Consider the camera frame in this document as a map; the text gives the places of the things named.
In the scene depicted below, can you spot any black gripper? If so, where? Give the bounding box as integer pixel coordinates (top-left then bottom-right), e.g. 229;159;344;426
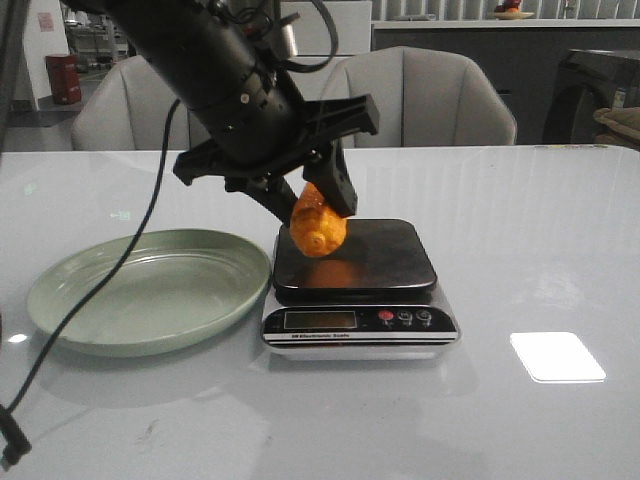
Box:
172;74;379;226

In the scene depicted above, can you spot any orange corn cob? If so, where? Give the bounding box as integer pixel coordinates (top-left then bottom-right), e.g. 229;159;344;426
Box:
289;182;347;258

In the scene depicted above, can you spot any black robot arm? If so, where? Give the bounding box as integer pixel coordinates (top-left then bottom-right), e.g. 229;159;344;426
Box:
70;1;379;225

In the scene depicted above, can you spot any electronic kitchen scale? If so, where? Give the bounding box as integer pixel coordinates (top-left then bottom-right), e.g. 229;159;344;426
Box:
261;219;461;360

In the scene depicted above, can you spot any right grey armchair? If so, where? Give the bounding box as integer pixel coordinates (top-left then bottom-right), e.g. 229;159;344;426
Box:
321;46;517;148

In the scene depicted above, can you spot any grey armchair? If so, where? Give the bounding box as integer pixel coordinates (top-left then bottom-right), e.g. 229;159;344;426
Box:
321;46;517;148
71;55;177;151

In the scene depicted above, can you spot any pale green plate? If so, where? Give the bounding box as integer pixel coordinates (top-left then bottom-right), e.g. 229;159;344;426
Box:
56;229;271;358

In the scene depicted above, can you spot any white cabinet column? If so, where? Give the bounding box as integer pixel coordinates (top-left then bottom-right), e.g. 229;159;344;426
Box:
280;1;372;100

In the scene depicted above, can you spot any left grey armchair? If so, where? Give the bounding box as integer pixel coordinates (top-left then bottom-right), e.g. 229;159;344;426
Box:
71;55;177;151

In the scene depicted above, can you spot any dark grey counter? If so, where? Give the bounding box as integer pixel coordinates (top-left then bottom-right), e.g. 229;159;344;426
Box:
372;19;639;144

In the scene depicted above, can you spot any fruit plate on counter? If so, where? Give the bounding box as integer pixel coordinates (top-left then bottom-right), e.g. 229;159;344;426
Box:
488;0;536;20

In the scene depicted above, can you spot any red trash bin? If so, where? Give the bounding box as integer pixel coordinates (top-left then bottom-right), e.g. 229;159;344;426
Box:
45;54;82;105

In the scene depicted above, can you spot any dark appliance at right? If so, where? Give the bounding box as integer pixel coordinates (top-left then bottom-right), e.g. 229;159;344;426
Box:
542;49;639;144

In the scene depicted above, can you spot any beige cushion at right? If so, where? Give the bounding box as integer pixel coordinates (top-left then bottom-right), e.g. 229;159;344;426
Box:
593;107;640;150

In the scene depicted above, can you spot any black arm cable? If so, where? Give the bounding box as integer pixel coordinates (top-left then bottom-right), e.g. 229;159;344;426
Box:
0;98;181;471

